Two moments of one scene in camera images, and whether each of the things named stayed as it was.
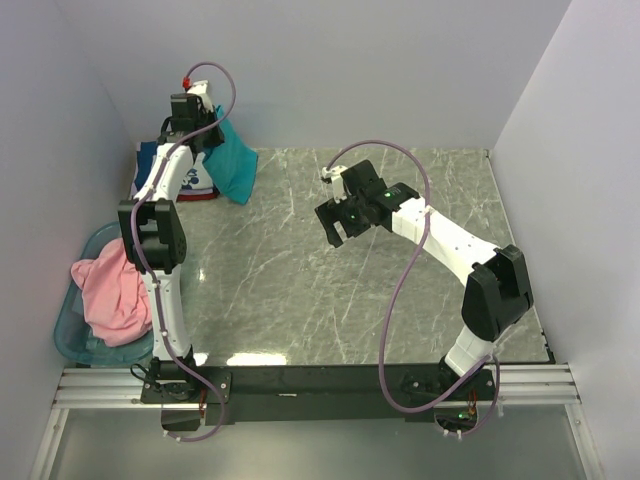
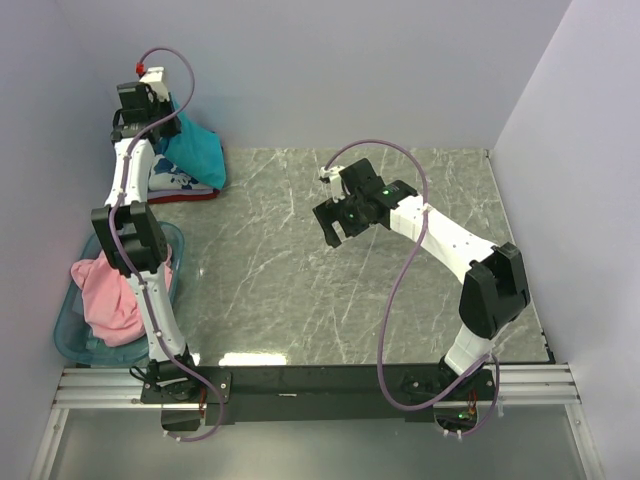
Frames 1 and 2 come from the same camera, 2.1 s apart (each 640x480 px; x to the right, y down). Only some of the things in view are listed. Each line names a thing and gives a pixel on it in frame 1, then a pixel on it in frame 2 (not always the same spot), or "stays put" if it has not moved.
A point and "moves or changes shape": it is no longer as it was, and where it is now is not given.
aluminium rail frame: x=545 y=386 stays put
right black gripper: x=331 y=213 stays put
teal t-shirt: x=232 y=163 moves or changes shape
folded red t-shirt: x=198 y=197 stays put
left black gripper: x=217 y=138 → x=172 y=129
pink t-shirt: x=116 y=295 stays put
